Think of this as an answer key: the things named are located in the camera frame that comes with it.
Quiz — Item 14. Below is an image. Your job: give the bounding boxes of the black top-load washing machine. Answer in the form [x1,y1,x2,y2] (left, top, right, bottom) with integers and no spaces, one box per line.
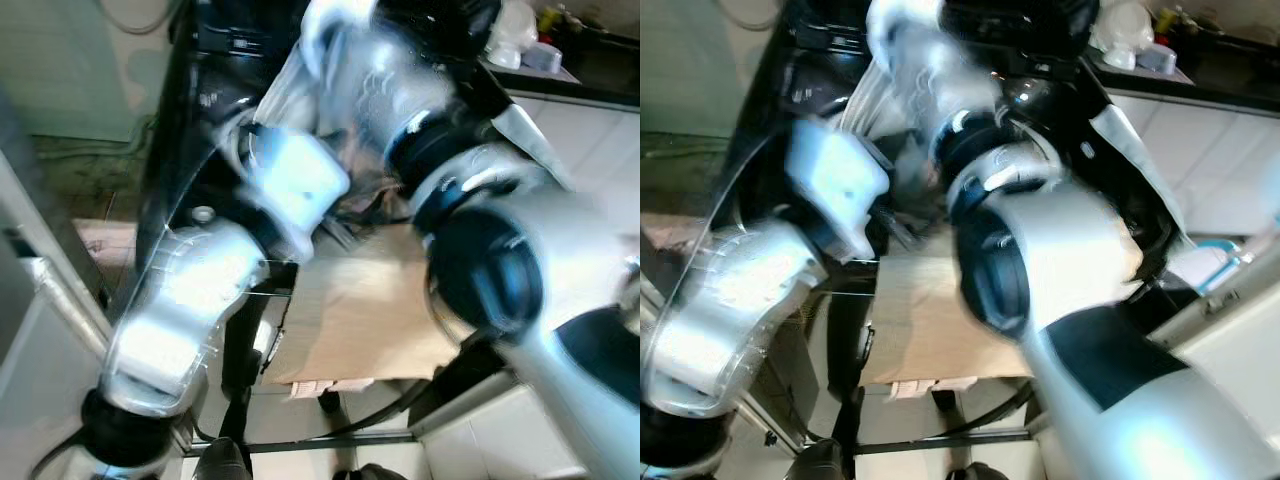
[105,0,591,441]
[715,0,1201,451]

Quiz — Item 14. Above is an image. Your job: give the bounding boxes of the metal floor rail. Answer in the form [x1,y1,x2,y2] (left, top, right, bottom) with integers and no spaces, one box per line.
[185,428,416,449]
[760,428,1031,456]

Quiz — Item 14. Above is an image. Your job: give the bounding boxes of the dark robot left foot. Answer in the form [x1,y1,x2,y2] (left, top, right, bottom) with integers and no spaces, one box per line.
[200,438,253,480]
[800,440,853,480]

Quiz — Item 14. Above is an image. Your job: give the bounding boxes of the white blue-rimmed basin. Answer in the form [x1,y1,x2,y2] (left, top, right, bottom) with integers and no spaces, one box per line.
[1165,235,1256,296]

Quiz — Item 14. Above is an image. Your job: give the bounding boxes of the small blue-grey container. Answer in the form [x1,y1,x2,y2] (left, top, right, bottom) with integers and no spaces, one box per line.
[520,40,567,74]
[1135,42,1182,77]

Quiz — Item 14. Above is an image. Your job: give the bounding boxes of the beige cloth sheet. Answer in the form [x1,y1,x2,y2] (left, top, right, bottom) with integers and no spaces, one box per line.
[858,240,1036,391]
[262,222,481,389]

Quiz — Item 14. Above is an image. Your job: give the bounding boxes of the white kitchen cabinet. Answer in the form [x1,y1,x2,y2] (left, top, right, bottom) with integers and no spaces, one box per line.
[1100,90,1280,241]
[500,90,641,241]

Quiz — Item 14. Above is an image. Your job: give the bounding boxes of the white plastic bag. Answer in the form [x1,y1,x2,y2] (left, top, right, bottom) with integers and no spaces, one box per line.
[1090,0,1156,69]
[487,0,541,69]

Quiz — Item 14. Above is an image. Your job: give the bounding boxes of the black kitchen countertop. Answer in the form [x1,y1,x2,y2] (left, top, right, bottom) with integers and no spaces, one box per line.
[1085,40,1280,116]
[480,30,641,111]

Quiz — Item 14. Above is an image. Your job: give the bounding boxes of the light grey cloth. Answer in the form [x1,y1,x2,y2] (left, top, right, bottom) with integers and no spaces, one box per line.
[1085,105,1196,251]
[495,100,576,196]

